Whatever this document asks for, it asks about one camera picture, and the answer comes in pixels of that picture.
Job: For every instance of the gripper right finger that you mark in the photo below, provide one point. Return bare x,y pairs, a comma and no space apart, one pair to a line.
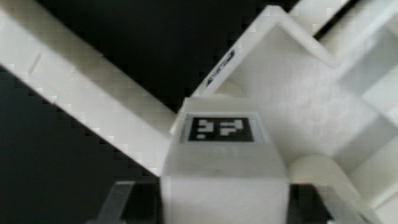
308,211

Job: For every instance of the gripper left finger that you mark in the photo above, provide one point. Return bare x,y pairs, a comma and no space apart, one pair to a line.
131,205

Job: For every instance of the white chair leg block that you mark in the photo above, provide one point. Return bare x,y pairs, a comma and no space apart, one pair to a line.
225,182
342,20

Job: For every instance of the white chair seat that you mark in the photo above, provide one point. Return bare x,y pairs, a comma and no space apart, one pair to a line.
328,95

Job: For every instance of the white U-shaped fence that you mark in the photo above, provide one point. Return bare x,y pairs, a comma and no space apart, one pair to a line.
83,84

